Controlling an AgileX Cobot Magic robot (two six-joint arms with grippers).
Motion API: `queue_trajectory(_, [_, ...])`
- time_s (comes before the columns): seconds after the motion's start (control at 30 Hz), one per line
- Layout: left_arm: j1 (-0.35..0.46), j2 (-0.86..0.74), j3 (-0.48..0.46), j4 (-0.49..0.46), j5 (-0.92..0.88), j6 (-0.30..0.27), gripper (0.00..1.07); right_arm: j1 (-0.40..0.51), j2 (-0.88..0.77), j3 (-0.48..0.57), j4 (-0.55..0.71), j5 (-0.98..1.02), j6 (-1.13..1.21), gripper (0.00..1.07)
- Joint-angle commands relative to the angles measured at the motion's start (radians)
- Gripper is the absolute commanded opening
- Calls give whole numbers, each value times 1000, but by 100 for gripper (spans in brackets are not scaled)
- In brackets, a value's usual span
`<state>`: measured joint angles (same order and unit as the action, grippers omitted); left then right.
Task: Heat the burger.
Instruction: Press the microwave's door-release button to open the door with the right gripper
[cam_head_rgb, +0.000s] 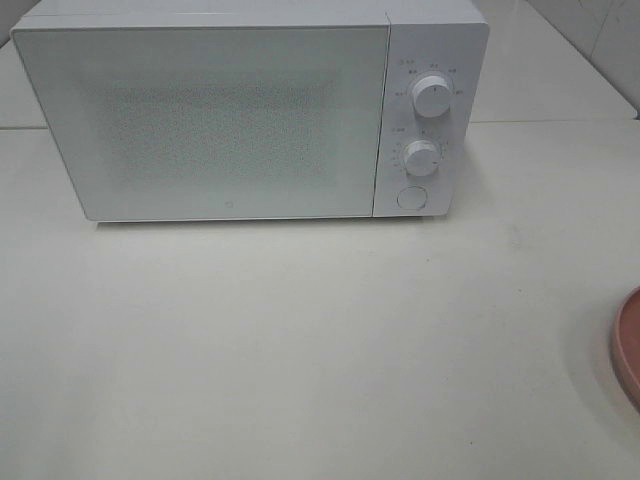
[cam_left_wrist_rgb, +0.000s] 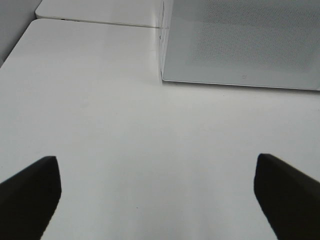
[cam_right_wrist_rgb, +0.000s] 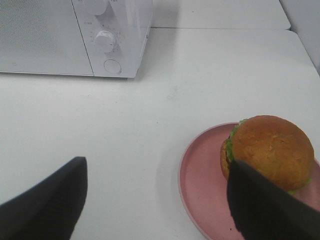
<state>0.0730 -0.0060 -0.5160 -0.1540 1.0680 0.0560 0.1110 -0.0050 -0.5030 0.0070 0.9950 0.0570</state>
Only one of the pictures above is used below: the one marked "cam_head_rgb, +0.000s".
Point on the white microwave door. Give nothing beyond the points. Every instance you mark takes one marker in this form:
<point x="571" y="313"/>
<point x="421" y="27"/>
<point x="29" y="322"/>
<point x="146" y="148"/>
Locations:
<point x="203" y="124"/>

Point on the pink round plate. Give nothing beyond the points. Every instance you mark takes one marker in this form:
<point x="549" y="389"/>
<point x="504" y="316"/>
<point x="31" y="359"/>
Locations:
<point x="625" y="346"/>

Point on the round white door button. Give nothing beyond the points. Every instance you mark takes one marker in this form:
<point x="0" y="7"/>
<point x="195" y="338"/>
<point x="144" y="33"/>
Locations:
<point x="413" y="198"/>

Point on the lower white dial knob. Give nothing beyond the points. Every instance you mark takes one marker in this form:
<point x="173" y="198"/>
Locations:
<point x="421" y="158"/>

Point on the white dial knob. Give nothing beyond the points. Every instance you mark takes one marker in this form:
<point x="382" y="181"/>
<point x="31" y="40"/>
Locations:
<point x="421" y="158"/>
<point x="431" y="94"/>

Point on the upper white dial knob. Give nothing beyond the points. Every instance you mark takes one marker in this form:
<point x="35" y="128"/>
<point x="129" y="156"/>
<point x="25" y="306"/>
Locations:
<point x="431" y="94"/>

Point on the white microwave oven body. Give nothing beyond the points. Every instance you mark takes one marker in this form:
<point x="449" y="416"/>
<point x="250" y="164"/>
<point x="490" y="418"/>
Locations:
<point x="444" y="36"/>

